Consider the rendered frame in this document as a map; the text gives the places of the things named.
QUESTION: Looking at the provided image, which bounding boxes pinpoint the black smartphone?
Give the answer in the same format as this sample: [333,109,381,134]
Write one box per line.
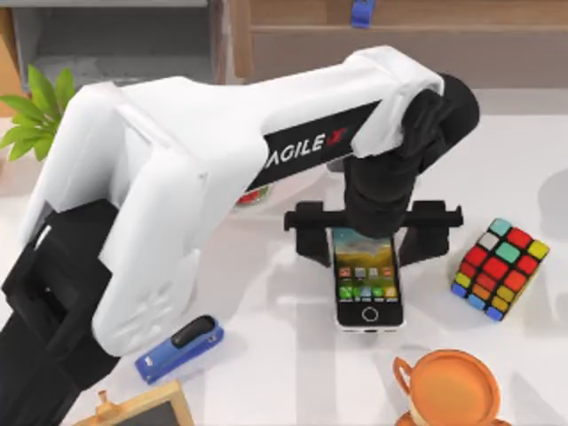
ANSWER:
[331,225,407,335]

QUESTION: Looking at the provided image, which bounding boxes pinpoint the red and green can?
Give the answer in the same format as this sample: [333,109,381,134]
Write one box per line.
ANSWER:
[230,183,277,214]

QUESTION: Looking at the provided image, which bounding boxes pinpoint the multicoloured puzzle cube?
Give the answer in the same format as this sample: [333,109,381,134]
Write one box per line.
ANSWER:
[449,217,552,322]

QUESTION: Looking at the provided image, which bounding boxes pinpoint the orange cup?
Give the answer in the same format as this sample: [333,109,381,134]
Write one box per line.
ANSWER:
[392,349,503,426]

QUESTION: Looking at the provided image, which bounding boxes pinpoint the blue stapler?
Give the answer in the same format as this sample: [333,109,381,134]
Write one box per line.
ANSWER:
[134,314,225,385]

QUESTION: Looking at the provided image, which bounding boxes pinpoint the orange saucer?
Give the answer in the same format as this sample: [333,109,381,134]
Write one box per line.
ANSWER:
[393,409,512,426]

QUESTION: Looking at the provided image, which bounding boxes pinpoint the wooden open shelves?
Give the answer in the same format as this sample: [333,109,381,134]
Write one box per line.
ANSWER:
[230,0,568,91]

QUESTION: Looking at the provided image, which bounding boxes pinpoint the small blue object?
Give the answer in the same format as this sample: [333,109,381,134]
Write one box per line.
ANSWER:
[349,0,376,30]

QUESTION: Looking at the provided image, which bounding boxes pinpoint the wooden framed blackboard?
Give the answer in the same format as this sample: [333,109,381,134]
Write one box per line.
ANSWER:
[69,380,197,426]

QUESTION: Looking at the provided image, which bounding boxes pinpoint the grey cabinet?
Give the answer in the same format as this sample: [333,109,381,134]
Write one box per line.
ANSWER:
[8,0,233,86]

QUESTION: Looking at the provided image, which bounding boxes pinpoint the green leafy plant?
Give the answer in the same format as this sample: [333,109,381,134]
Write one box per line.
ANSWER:
[0,64,77,163]

